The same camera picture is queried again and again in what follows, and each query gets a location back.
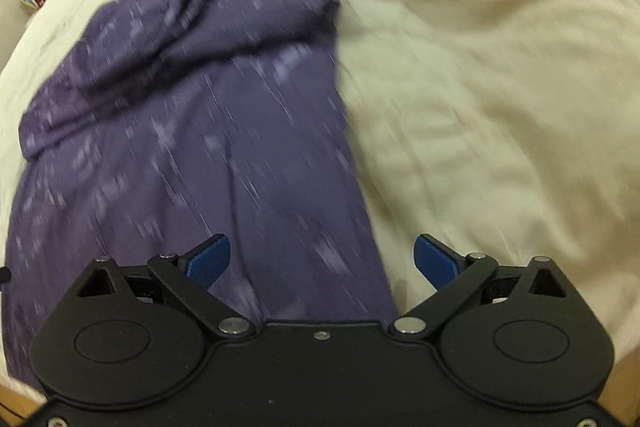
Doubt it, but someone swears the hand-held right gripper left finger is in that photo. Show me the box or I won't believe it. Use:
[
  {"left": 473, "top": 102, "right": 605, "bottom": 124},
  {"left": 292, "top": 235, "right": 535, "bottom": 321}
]
[{"left": 75, "top": 234, "right": 252, "bottom": 341}]

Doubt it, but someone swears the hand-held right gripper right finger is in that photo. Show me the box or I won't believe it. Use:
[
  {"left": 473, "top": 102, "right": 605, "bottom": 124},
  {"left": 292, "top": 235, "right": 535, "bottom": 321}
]
[{"left": 392, "top": 233, "right": 569, "bottom": 339}]

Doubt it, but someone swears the purple patterned hooded jacket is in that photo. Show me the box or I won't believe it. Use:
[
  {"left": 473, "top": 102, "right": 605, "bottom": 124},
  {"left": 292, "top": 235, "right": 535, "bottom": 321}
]
[{"left": 4, "top": 0, "right": 401, "bottom": 385}]

